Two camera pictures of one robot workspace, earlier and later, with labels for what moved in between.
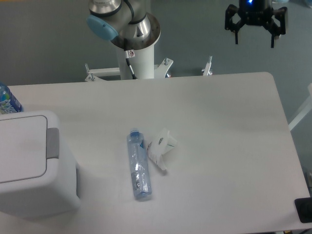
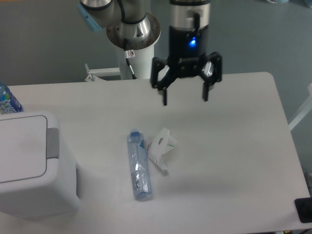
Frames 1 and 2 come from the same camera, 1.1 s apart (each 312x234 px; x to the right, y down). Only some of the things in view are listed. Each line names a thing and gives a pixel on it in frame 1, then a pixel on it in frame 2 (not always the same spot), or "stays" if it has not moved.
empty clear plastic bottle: (139, 168) stays
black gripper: (256, 12) to (187, 49)
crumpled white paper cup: (163, 143) stays
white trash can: (38, 176) stays
